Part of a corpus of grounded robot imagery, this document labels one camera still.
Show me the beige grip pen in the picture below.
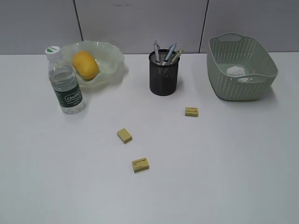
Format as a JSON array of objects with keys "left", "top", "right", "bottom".
[{"left": 170, "top": 49, "right": 184, "bottom": 64}]

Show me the yellow mango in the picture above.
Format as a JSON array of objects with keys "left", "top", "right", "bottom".
[{"left": 72, "top": 51, "right": 100, "bottom": 81}]

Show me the pale green wavy plate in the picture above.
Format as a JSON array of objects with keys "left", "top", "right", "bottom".
[{"left": 61, "top": 41, "right": 128, "bottom": 91}]

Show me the clear water bottle green label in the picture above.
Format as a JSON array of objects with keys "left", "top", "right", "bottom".
[{"left": 45, "top": 46, "right": 85, "bottom": 114}]

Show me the yellow eraser front label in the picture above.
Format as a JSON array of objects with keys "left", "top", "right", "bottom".
[{"left": 132, "top": 157, "right": 150, "bottom": 173}]

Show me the green woven plastic basket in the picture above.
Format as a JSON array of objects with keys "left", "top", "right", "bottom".
[{"left": 206, "top": 33, "right": 278, "bottom": 101}]

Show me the grey and white pen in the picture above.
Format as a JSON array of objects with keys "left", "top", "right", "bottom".
[{"left": 153, "top": 39, "right": 160, "bottom": 63}]

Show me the white waste paper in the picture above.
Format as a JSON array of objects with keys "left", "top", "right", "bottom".
[{"left": 226, "top": 66, "right": 253, "bottom": 82}]

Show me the black mesh pen holder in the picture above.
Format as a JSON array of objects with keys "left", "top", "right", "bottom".
[{"left": 149, "top": 51, "right": 180, "bottom": 96}]

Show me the plain yellow eraser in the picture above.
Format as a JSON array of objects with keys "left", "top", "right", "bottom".
[{"left": 117, "top": 128, "right": 133, "bottom": 144}]

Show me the blue and white pen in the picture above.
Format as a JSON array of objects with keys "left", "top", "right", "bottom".
[{"left": 162, "top": 43, "right": 177, "bottom": 66}]

